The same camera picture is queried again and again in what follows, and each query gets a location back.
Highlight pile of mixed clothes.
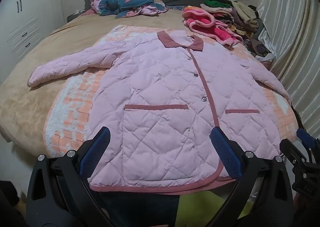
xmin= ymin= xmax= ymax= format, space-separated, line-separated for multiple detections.
xmin=200 ymin=0 xmax=263 ymax=40

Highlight person's yellow-green top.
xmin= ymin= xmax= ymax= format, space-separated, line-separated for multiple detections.
xmin=179 ymin=183 xmax=253 ymax=227

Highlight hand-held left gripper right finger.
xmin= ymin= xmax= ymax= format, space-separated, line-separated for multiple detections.
xmin=209 ymin=126 xmax=294 ymax=227

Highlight orange checked blanket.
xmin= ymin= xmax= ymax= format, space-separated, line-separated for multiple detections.
xmin=44 ymin=25 xmax=304 ymax=160

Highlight pink fleece garment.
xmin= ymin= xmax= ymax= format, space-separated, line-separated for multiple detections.
xmin=182 ymin=6 xmax=243 ymax=49

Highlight white wardrobe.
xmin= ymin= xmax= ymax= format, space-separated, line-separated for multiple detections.
xmin=0 ymin=0 xmax=63 ymax=83

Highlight bed with beige sheet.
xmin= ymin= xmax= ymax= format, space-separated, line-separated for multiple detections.
xmin=0 ymin=5 xmax=304 ymax=168

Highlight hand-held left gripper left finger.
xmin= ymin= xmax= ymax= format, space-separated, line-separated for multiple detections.
xmin=26 ymin=126 xmax=113 ymax=227

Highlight white curtain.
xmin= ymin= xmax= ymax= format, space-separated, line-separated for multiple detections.
xmin=257 ymin=0 xmax=320 ymax=140

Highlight bag of clothes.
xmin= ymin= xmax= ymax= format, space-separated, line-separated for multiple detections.
xmin=244 ymin=39 xmax=277 ymax=63

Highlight person's dark trousers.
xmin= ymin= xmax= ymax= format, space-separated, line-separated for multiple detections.
xmin=99 ymin=186 xmax=180 ymax=227

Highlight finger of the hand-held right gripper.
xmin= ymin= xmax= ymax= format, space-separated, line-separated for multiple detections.
xmin=296 ymin=128 xmax=320 ymax=153
xmin=279 ymin=139 xmax=312 ymax=165

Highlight pink quilted jacket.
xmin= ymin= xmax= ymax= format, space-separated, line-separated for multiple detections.
xmin=27 ymin=30 xmax=293 ymax=191

